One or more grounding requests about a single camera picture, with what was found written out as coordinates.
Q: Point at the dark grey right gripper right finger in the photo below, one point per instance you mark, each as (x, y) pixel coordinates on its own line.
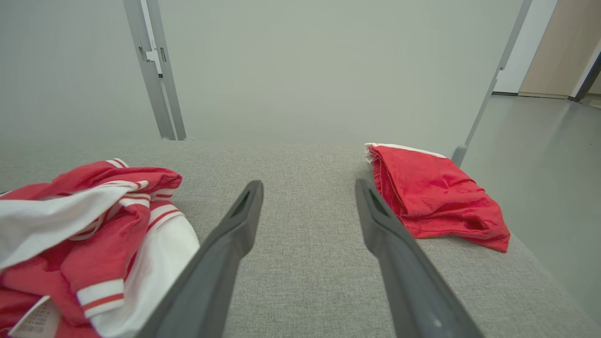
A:
(413, 291)

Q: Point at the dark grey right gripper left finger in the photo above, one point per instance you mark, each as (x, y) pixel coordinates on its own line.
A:
(211, 281)

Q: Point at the red shorts with white stripe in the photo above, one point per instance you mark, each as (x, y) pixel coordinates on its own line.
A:
(436, 197)

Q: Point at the red and white jersey shirt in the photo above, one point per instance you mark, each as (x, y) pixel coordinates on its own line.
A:
(84, 244)

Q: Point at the beige wooden door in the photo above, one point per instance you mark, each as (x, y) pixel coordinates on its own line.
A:
(558, 51)

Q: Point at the grey double partition post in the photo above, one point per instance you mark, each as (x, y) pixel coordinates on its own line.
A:
(155, 84)

